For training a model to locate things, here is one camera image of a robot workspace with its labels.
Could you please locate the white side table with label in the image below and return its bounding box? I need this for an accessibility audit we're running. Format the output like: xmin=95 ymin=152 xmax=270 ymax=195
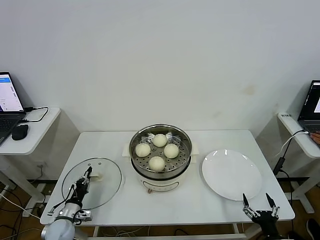
xmin=277 ymin=111 xmax=320 ymax=215

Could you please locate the white power strip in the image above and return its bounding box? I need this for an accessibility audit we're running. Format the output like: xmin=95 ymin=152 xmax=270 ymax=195
xmin=22 ymin=207 xmax=38 ymax=218

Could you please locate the laptop with dark screen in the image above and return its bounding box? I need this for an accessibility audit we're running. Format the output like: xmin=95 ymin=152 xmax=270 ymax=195
xmin=297 ymin=79 xmax=320 ymax=141

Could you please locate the steel steamer pot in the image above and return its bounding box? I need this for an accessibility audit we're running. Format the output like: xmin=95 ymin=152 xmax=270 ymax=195
xmin=122 ymin=142 xmax=201 ymax=195

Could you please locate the laptop with bright screen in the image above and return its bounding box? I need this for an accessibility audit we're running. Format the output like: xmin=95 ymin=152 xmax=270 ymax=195
xmin=0 ymin=71 xmax=28 ymax=147

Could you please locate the stainless steel steamer basket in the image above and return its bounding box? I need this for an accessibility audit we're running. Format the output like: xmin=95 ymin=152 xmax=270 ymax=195
xmin=129 ymin=123 xmax=194 ymax=176

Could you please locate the white steamed baozi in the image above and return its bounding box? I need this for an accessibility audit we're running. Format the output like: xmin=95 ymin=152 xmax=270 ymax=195
xmin=152 ymin=133 xmax=168 ymax=148
xmin=135 ymin=142 xmax=152 ymax=158
xmin=148 ymin=156 xmax=166 ymax=173
xmin=163 ymin=144 xmax=180 ymax=160

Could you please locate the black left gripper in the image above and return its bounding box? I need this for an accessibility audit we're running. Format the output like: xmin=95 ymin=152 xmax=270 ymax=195
xmin=74 ymin=166 xmax=94 ymax=201

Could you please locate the white round plate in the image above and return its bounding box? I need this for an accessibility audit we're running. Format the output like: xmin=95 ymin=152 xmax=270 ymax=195
xmin=201 ymin=149 xmax=263 ymax=202

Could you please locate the white side table with mouse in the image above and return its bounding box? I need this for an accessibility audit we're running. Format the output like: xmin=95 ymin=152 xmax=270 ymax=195
xmin=0 ymin=107 xmax=62 ymax=208

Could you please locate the round glass lid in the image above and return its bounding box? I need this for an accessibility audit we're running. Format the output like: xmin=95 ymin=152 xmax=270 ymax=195
xmin=61 ymin=157 xmax=123 ymax=210

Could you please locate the black laptop charger cable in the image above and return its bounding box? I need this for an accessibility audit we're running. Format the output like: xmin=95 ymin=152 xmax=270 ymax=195
xmin=21 ymin=106 xmax=50 ymax=123

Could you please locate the black computer mouse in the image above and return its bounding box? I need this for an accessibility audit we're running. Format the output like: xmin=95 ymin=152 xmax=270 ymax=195
xmin=12 ymin=124 xmax=30 ymax=141

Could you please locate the white cable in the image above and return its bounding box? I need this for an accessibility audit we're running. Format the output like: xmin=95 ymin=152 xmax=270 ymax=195
xmin=274 ymin=129 xmax=310 ymax=157

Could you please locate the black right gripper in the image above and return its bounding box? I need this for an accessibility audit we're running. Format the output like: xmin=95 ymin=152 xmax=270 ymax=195
xmin=241 ymin=192 xmax=281 ymax=236

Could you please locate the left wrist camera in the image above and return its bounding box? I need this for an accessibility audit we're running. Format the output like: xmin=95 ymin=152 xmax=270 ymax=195
xmin=74 ymin=209 xmax=93 ymax=221

